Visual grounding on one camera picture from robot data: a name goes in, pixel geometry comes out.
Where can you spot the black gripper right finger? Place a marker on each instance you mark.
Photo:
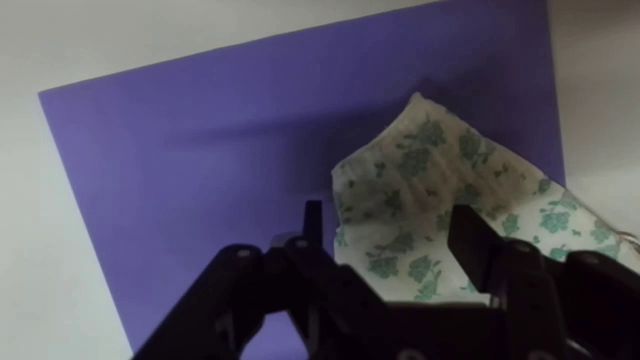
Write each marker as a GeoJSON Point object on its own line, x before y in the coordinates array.
{"type": "Point", "coordinates": [532, 293]}

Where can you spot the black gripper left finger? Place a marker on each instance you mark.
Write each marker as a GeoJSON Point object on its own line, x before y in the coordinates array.
{"type": "Point", "coordinates": [280, 293]}

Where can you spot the white green floral cloth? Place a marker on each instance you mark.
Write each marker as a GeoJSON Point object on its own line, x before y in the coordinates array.
{"type": "Point", "coordinates": [433, 200]}

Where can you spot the purple rectangular mat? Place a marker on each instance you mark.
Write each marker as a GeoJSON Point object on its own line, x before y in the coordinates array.
{"type": "Point", "coordinates": [221, 166]}

